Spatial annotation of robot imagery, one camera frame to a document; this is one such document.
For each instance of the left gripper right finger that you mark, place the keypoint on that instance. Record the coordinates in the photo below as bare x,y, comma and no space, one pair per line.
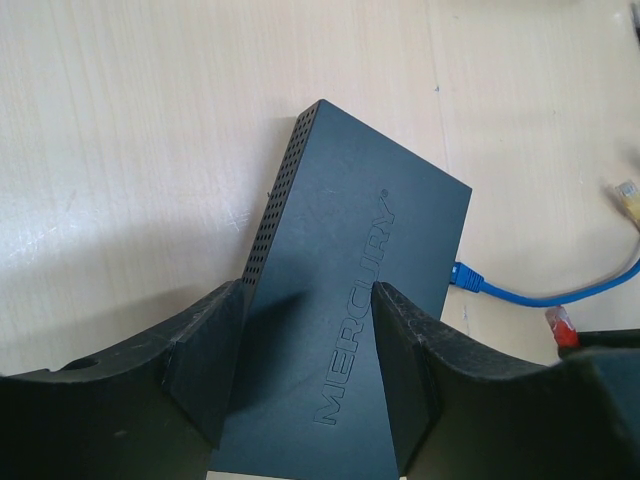
459,409

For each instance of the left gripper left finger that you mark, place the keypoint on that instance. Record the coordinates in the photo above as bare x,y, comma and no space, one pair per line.
149,407

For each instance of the black network switch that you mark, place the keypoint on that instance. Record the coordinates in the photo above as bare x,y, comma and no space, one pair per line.
349,207

